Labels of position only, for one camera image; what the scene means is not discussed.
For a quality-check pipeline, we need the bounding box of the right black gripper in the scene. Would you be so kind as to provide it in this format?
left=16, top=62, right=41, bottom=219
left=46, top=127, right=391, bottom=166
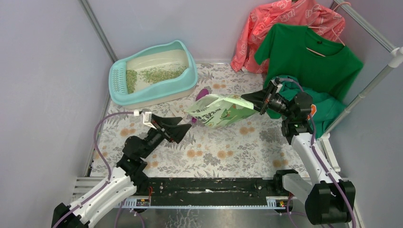
left=240, top=85, right=293, bottom=119

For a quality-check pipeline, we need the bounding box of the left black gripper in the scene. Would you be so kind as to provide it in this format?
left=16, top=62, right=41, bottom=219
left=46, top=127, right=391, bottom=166
left=141, top=115, right=192, bottom=160

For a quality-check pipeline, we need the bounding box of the green cat litter bag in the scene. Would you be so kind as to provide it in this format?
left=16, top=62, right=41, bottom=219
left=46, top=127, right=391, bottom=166
left=185, top=94, right=257, bottom=128

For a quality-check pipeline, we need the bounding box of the purple litter scoop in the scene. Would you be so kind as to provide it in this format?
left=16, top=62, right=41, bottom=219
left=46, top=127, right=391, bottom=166
left=191, top=88, right=209, bottom=123

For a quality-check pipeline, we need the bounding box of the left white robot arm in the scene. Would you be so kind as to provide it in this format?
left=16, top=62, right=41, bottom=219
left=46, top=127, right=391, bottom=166
left=52, top=110, right=192, bottom=228

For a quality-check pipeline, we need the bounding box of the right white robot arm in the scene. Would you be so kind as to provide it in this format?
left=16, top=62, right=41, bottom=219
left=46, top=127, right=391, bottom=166
left=241, top=77, right=357, bottom=228

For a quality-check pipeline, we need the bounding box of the teal cat litter box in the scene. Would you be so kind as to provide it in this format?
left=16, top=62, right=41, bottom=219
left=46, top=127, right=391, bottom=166
left=108, top=40, right=198, bottom=109

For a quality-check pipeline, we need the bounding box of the green litter pile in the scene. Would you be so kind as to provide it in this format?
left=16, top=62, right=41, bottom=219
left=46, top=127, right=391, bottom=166
left=125, top=65, right=187, bottom=94

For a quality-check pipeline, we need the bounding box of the floral patterned mat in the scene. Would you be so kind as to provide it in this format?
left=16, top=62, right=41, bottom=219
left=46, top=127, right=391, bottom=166
left=89, top=63, right=309, bottom=178

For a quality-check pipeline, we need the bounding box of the green jersey with orange logo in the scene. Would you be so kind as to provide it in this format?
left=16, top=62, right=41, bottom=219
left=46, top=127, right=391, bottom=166
left=278, top=75, right=345, bottom=139

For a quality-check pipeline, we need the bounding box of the green t-shirt on hanger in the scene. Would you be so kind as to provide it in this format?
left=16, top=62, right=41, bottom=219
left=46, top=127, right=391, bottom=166
left=254, top=23, right=364, bottom=101

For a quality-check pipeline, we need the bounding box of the pink patterned garment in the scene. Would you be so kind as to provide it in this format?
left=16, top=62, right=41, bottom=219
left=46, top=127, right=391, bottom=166
left=230, top=0, right=345, bottom=73

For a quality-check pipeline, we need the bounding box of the pink clothes hanger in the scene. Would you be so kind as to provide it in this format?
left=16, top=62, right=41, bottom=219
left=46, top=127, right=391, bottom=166
left=306, top=1, right=352, bottom=57

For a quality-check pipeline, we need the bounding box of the metal clothes rack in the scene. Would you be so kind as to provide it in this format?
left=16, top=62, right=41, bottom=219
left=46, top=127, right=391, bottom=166
left=323, top=0, right=403, bottom=173

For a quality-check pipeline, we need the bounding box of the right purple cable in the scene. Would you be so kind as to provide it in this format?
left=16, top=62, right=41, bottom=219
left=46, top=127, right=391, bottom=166
left=278, top=77, right=358, bottom=228

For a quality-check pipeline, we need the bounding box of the purple cable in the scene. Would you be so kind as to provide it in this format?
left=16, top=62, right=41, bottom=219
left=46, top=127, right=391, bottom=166
left=278, top=77, right=358, bottom=228
left=52, top=111, right=141, bottom=228

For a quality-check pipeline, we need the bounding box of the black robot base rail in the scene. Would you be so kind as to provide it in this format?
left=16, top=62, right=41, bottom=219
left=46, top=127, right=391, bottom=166
left=135, top=177, right=290, bottom=208

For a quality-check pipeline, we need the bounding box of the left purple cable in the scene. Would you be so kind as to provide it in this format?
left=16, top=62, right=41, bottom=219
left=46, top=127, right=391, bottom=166
left=52, top=111, right=141, bottom=228

